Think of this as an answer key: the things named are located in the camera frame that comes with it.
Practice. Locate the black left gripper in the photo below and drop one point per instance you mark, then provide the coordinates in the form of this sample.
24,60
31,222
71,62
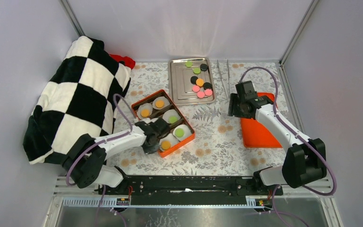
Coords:
149,150

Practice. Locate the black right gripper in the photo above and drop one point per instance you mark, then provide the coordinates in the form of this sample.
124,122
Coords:
232,110

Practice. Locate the yellow cookie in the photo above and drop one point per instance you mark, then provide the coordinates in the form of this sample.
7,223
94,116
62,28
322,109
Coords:
159,104
165,145
199,82
145,113

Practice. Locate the green cookie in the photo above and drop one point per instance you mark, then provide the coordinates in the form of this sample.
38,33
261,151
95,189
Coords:
179,133
172,119
196,71
188,64

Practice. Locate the orange cookie box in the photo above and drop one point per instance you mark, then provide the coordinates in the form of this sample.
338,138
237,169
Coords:
159,114

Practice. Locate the stainless steel tray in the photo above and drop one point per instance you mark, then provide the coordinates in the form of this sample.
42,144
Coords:
180,87

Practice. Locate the orange box lid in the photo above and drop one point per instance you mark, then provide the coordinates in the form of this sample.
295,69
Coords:
255,135

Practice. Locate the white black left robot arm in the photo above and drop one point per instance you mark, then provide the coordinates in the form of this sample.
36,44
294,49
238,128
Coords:
85,163

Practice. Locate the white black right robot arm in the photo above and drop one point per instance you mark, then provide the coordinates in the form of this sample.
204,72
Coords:
305,158

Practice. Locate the black cookie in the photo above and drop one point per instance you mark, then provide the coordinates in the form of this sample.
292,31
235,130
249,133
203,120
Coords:
203,67
193,80
207,85

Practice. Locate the pink cookie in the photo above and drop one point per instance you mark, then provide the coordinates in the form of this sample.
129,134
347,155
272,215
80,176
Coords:
208,92
196,88
200,94

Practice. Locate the red cloth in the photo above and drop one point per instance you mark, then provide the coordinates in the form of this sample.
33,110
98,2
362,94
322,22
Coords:
125,60

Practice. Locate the black white checkered blanket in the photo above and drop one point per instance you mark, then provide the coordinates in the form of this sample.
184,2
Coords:
78,99

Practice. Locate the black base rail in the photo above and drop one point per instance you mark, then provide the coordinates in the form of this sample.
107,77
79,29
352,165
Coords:
190,190

